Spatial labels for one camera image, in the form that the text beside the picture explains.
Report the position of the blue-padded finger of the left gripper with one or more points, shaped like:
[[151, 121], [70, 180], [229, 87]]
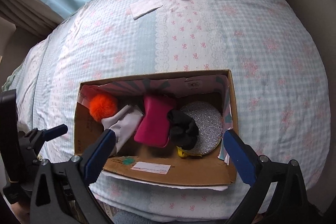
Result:
[[44, 135]]

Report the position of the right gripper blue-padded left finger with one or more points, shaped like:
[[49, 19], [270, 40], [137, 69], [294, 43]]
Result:
[[59, 185]]

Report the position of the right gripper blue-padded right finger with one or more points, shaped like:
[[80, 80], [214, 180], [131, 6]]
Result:
[[289, 201]]

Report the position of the orange fluffy pompom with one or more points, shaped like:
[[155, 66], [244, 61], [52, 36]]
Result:
[[103, 105]]

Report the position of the grey cleaning cloth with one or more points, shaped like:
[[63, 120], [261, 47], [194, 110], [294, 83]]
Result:
[[124, 124]]

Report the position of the silver glitter yellow sponge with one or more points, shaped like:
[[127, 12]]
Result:
[[210, 125]]

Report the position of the magenta pouch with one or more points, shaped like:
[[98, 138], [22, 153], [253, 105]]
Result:
[[153, 130]]

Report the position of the black scrunchie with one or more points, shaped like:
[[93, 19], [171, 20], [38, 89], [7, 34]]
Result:
[[183, 130]]

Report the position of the white paper towel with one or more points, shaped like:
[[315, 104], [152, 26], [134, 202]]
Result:
[[143, 7]]

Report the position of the cardboard box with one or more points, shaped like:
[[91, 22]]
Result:
[[162, 165]]

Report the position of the brown left curtain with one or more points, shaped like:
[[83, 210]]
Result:
[[33, 16]]

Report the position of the checkered floral bed sheet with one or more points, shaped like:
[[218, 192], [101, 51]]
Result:
[[279, 79]]

